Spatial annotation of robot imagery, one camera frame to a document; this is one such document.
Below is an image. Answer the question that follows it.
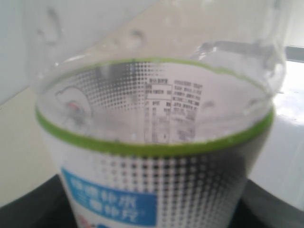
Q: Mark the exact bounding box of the clear plastic lime drink bottle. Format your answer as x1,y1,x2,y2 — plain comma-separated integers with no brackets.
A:
22,0,293,228

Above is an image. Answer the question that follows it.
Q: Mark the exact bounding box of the white plastic tray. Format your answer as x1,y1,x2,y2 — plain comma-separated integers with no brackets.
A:
275,46,304,210

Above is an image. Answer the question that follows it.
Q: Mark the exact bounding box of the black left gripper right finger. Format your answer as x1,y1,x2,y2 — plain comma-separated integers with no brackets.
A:
229,181,304,228

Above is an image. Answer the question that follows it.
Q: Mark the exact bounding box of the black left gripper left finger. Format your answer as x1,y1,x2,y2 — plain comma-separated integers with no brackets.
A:
0,175,77,228

